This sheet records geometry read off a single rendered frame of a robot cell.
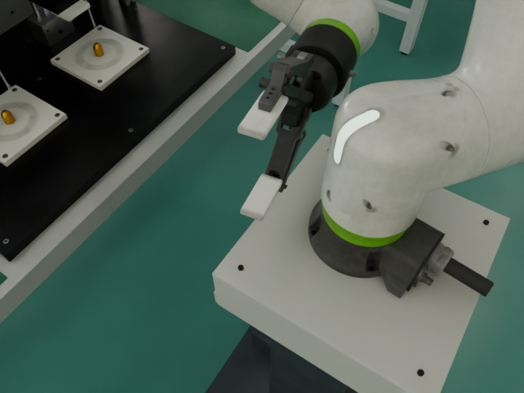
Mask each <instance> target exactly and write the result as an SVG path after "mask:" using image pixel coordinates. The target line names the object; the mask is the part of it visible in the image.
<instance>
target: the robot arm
mask: <svg viewBox="0 0 524 393"><path fill-rule="evenodd" d="M250 1H251V2H252V3H253V4H254V5H255V6H256V7H258V8H259V9H262V10H263V11H265V12H267V13H268V14H270V15H271V16H273V17H274V18H276V19H278V20H280V21H281V22H283V23H284V24H285V25H286V26H288V27H290V28H291V29H292V30H294V31H295V32H296V33H297V34H298V35H299V36H300V37H299V39H298V40H297V41H296V43H295V44H294V45H292V46H291V48H290V49H289V50H288V51H287V53H282V52H279V53H278V58H279V59H278V60H275V61H272V62H271V63H270V64H269V66H268V72H269V73H272V76H271V79H269V78H266V77H261V79H260V87H261V88H264V89H266V90H263V92H262V93H261V95H260V96H259V97H258V98H257V100H256V102H255V103H254V105H253V107H252V108H251V109H250V110H249V112H248V113H247V115H246V117H245V118H244V120H242V122H241V123H240V125H239V127H238V128H237V129H238V133H241V134H243V135H247V136H251V137H254V138H257V139H259V140H264V139H265V138H266V136H267V134H268V133H269V131H270V130H271V128H272V126H273V125H274V123H275V122H276V120H277V118H278V116H280V119H279V121H278V125H277V128H276V131H277V133H278V137H277V139H276V142H275V145H274V149H273V151H272V154H271V159H270V161H269V164H268V167H267V171H266V173H265V174H261V176H260V178H259V179H258V181H257V183H256V185H255V186H254V188H253V190H252V191H251V193H250V195H249V196H248V198H247V200H246V202H245V203H244V204H243V207H242V208H241V210H240V213H241V214H243V215H245V216H248V217H250V218H254V219H257V220H259V221H263V219H264V216H265V215H266V213H267V211H268V209H269V207H270V206H271V204H272V202H273V200H274V198H275V196H276V195H277V193H278V192H280V193H282V192H283V190H284V189H286V188H287V186H288V185H286V182H287V179H288V177H289V173H290V171H291V169H292V166H293V163H294V161H295V159H296V155H297V153H298V150H299V147H300V145H301V143H302V142H303V139H304V137H305V136H306V130H304V128H305V125H306V123H307V122H308V121H309V119H310V115H311V113H312V112H317V111H320V110H321V109H323V108H325V107H326V106H327V105H328V103H329V102H330V100H331V99H332V98H333V97H335V96H337V95H338V94H340V93H341V92H342V90H343V88H344V87H345V85H346V83H347V81H348V79H349V77H356V73H355V72H354V71H353V70H354V68H355V66H356V63H357V62H358V60H359V58H360V57H361V56H362V55H363V54H364V53H366V52H367V51H368V50H369V49H370V47H371V46H372V44H373V43H374V41H375V39H376V37H377V33H378V30H379V15H378V11H377V8H376V6H375V4H374V2H373V1H372V0H250ZM280 114H281V115H280ZM284 124H285V125H286V126H289V128H288V129H283V125H284ZM523 162H524V0H476V3H475V7H474V10H473V17H472V20H471V24H470V27H469V33H468V37H467V39H466V45H465V48H464V52H463V54H462V60H461V62H460V65H459V67H458V68H457V69H456V70H455V71H454V72H453V73H450V74H448V75H444V76H439V77H434V78H429V79H420V80H393V81H384V82H378V83H371V84H368V85H365V86H363V87H360V88H358V89H356V90H354V91H353V92H352V93H351V94H349V95H348V96H347V97H346V98H345V99H344V100H343V101H342V103H341V104H340V105H339V107H338V110H337V111H336V114H335V120H334V125H333V128H332V132H331V139H330V143H329V148H328V153H327V160H326V165H325V170H324V179H323V183H322V188H321V200H320V201H319V202H318V203H317V204H316V205H315V207H314V208H313V210H312V212H311V214H310V220H309V226H308V235H309V239H310V244H311V246H312V247H313V250H314V252H315V253H316V255H318V256H319V258H320V259H321V260H322V261H323V262H324V263H325V264H326V265H327V266H329V267H330V268H332V269H334V270H335V271H337V272H339V273H342V274H345V275H348V276H351V277H355V278H375V277H379V276H381V275H382V276H383V279H384V283H385V285H386V288H387V290H388V291H389V292H390V293H392V294H393V295H395V296H397V297H398V298H401V296H402V294H403V293H404V292H405V291H409V290H410V289H411V288H412V286H413V287H416V284H417V282H418V281H420V282H421V283H422V282H424V283H426V284H427V285H429V286H430V285H431V284H432V282H433V281H434V280H433V279H431V278H429V277H427V274H426V273H425V272H424V271H425V270H426V269H427V270H428V271H431V273H433V274H435V275H440V274H441V273H442V271H443V272H445V273H446V274H449V275H450V276H452V277H453V278H455V279H456V280H458V281H460V282H461V283H463V284H464V285H467V286H468V287H470V288H471V289H473V290H474V291H476V292H478V293H479V294H481V295H482V296H487V294H488V292H490V290H491V288H492V287H493V286H494V282H492V281H491V280H489V279H487V278H485V277H484V276H482V275H481V274H478V273H477V272H475V271H474V270H472V269H470V268H468V267H467V266H465V265H464V264H461V263H460V262H458V261H457V260H455V259H453V258H452V256H453V254H454V251H453V250H451V248H449V247H446V246H444V244H443V243H441V240H442V239H443V238H444V235H445V234H444V233H443V232H441V231H439V230H437V229H436V228H434V227H432V226H430V225H428V224H427V223H426V222H424V221H421V220H420V219H418V218H417V215H418V213H419V211H420V208H421V207H422V205H423V202H424V200H425V198H426V196H427V194H428V193H429V192H431V191H434V190H436V189H441V188H444V187H446V186H450V185H454V184H456V183H459V182H463V181H466V180H469V179H473V178H476V177H479V176H482V175H486V174H488V173H491V172H496V171H498V170H501V169H503V168H508V167H511V166H513V165H518V164H521V163H523Z"/></svg>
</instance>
